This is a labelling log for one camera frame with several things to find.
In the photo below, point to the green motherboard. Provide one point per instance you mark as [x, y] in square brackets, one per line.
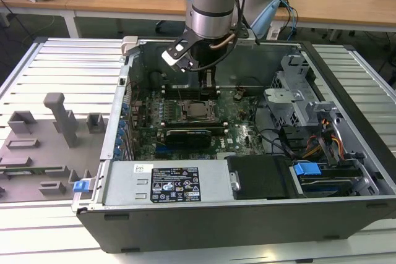
[244, 140]

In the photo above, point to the grey parts rack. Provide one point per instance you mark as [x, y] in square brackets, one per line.
[46, 159]

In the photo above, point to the black plastic shroud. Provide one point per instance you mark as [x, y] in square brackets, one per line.
[263, 177]

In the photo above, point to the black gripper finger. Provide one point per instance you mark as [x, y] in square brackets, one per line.
[204, 84]
[213, 84]

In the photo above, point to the green RAM stick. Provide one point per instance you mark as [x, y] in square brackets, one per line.
[31, 171]

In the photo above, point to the small white box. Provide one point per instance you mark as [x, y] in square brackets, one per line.
[273, 32]

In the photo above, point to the black graphics card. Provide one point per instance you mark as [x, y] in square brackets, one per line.
[188, 140]

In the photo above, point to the blue slot retainer clip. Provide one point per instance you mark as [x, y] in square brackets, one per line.
[117, 153]
[122, 125]
[125, 109]
[120, 142]

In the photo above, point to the metal disk bay cage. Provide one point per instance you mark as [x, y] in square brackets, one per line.
[284, 103]

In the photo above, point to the black open PC case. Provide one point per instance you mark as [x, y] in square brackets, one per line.
[216, 230]

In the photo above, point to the metal locking lever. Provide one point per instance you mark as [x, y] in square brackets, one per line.
[179, 95]

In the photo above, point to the blue case latch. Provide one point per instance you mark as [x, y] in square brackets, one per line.
[80, 186]

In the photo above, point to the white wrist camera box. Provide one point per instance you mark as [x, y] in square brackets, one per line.
[176, 52]

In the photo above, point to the silver power supply with label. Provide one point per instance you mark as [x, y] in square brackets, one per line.
[123, 183]

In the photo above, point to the black RAM slot bank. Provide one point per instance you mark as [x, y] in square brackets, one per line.
[185, 91]
[198, 127]

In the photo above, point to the black office chair base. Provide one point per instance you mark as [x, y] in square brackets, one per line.
[162, 26]

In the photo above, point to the hard disk in blue carrier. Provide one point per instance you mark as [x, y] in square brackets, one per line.
[306, 169]

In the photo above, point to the CPU socket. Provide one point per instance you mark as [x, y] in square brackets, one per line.
[182, 118]

